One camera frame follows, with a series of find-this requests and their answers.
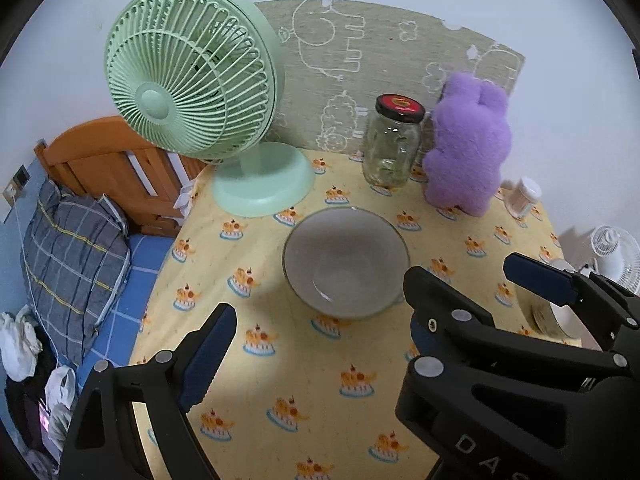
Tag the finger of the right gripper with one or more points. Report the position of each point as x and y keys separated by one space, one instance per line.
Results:
x=603 y=307

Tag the orange wooden headboard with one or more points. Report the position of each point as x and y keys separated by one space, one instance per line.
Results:
x=105 y=157

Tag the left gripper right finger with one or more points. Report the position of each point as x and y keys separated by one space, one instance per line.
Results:
x=499 y=405

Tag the yellow cake pattern tablecloth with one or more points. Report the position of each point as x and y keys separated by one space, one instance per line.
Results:
x=301 y=395

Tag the wall power outlet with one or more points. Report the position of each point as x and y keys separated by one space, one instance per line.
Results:
x=16 y=185

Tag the white plastic bag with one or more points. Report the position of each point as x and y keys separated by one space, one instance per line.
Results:
x=20 y=346

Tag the blue bed sheet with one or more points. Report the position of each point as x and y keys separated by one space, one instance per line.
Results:
x=119 y=330

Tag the purple plush toy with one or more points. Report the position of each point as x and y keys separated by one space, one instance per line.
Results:
x=472 y=139

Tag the blue plaid pillow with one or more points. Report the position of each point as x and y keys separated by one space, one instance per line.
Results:
x=76 y=260

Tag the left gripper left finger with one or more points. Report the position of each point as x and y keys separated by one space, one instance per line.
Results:
x=103 y=441

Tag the white standing fan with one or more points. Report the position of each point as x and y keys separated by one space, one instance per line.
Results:
x=607 y=250

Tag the glass jar dark lid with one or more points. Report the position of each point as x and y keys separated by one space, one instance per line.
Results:
x=392 y=140

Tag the green floral bowl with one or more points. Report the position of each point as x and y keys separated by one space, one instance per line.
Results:
x=346 y=262
x=547 y=318

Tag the toothpick container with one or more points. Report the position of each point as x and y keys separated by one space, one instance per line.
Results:
x=525 y=194

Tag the green desk fan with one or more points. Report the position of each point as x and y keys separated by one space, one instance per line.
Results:
x=204 y=79

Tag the green elephant pattern mat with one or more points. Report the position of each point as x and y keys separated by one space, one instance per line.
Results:
x=340 y=55

